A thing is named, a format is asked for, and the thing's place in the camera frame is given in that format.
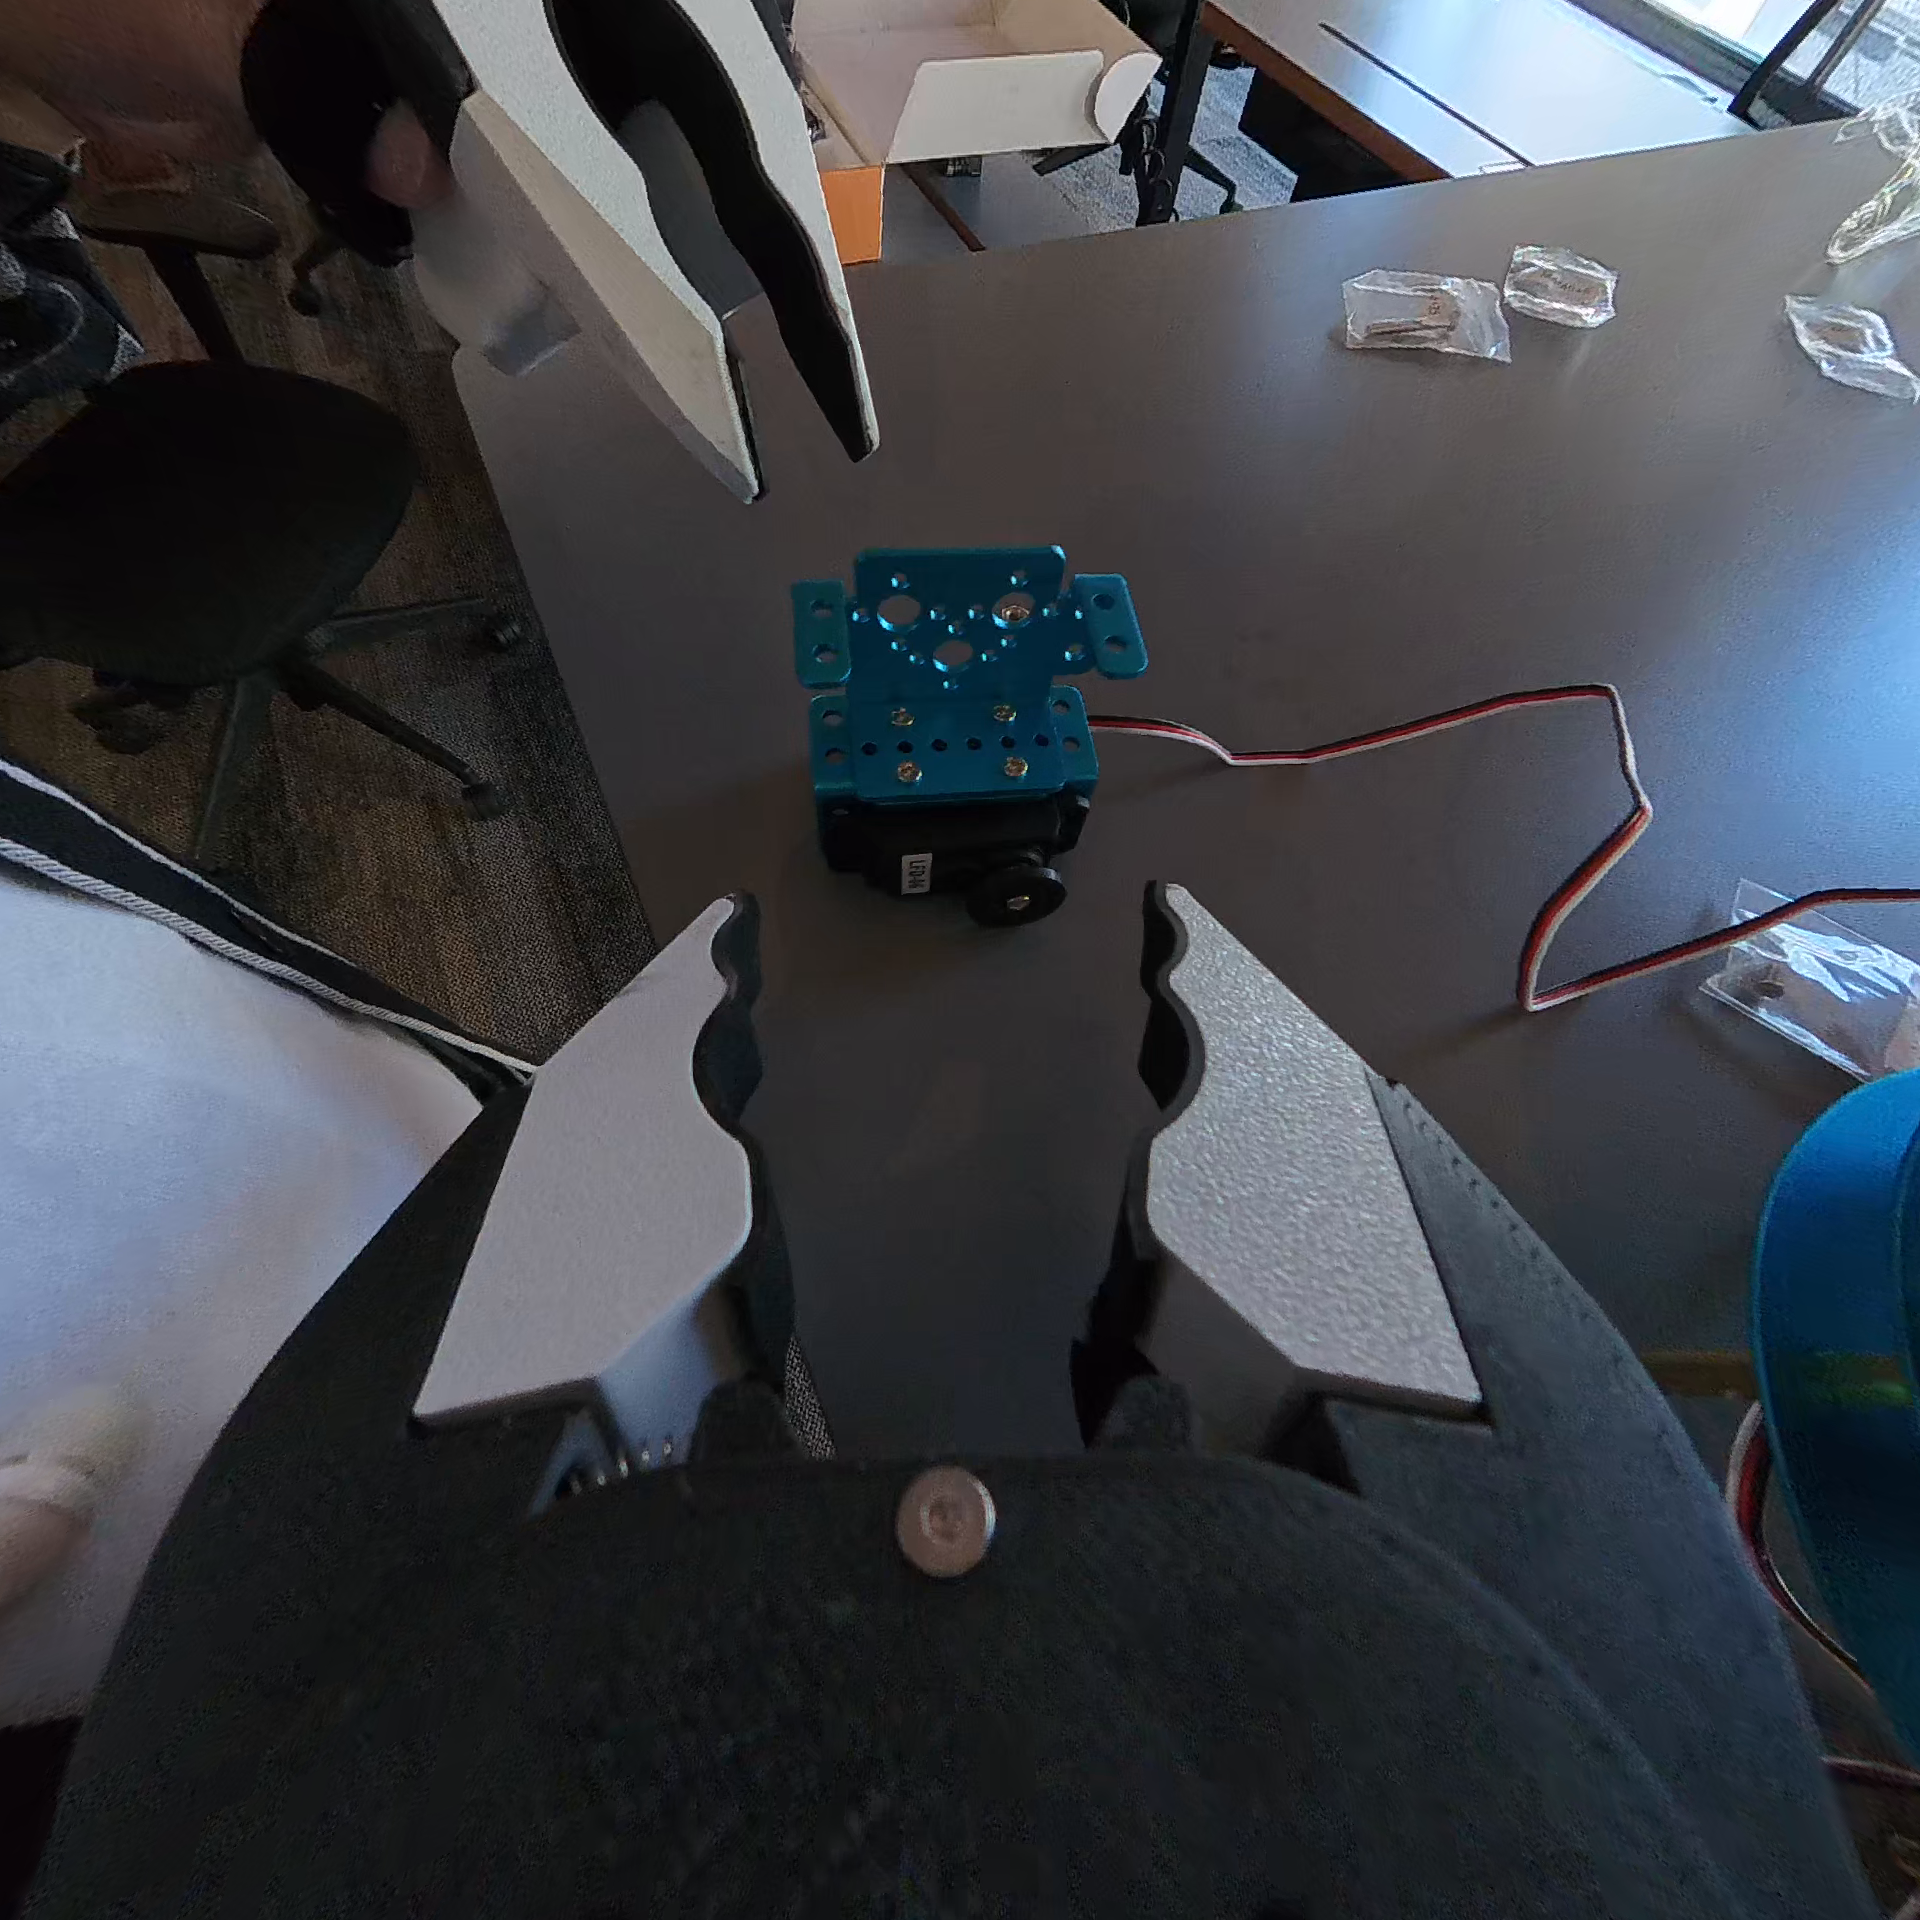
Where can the person's black striped jacket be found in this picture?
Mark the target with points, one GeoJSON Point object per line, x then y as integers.
{"type": "Point", "coordinates": [60, 818]}

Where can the white cardboard box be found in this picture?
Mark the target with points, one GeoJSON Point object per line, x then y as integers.
{"type": "Point", "coordinates": [990, 98]}

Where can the person's left hand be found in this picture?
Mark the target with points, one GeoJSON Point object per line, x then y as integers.
{"type": "Point", "coordinates": [403, 167]}

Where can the grey office chair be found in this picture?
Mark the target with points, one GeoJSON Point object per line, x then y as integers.
{"type": "Point", "coordinates": [182, 225]}

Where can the dark cloth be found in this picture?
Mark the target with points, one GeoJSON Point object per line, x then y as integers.
{"type": "Point", "coordinates": [60, 329]}

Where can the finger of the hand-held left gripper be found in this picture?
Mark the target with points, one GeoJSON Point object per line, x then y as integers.
{"type": "Point", "coordinates": [780, 181]}
{"type": "Point", "coordinates": [587, 300]}

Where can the wooden cabinet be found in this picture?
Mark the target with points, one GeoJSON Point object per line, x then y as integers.
{"type": "Point", "coordinates": [90, 75]}

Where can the dark grey desk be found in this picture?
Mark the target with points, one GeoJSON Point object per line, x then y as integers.
{"type": "Point", "coordinates": [1350, 524]}

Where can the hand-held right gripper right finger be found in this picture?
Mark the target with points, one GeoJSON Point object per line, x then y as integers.
{"type": "Point", "coordinates": [1291, 1200]}

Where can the person's white shirt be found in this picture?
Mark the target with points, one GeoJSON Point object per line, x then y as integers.
{"type": "Point", "coordinates": [182, 1171]}

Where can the orange flat box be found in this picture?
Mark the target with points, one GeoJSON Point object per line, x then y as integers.
{"type": "Point", "coordinates": [857, 217]}

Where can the black office chair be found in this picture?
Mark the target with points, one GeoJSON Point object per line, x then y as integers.
{"type": "Point", "coordinates": [196, 509]}

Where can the clear plastic screw bag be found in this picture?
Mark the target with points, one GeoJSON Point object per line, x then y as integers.
{"type": "Point", "coordinates": [1799, 975]}
{"type": "Point", "coordinates": [1426, 316]}
{"type": "Point", "coordinates": [1853, 345]}
{"type": "Point", "coordinates": [1561, 283]}

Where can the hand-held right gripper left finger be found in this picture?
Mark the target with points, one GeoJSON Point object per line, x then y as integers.
{"type": "Point", "coordinates": [599, 1200]}

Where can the blue servo bracket assembly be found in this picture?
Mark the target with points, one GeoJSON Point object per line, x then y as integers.
{"type": "Point", "coordinates": [945, 704]}

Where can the brown desk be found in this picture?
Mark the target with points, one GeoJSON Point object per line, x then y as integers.
{"type": "Point", "coordinates": [1426, 60]}

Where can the crinkled clear plastic wrap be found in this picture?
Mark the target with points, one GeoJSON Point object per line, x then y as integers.
{"type": "Point", "coordinates": [1882, 210]}

